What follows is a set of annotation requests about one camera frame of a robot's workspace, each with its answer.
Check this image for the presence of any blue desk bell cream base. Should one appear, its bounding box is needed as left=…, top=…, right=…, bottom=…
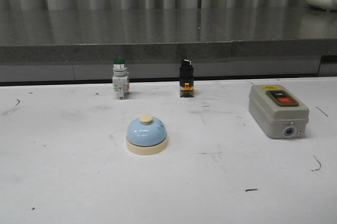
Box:
left=126, top=114, right=168, bottom=155

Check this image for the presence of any grey stone counter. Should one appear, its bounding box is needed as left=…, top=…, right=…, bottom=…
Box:
left=1, top=7, right=336, bottom=83

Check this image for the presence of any black selector switch orange base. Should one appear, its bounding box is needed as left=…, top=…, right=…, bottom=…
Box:
left=180, top=59, right=194, bottom=98

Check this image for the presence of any green pushbutton switch white body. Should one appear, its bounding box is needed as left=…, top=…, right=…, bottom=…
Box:
left=112, top=57, right=130, bottom=100

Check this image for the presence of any grey on off switch box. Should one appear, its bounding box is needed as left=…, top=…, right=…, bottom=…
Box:
left=249, top=85, right=310, bottom=139

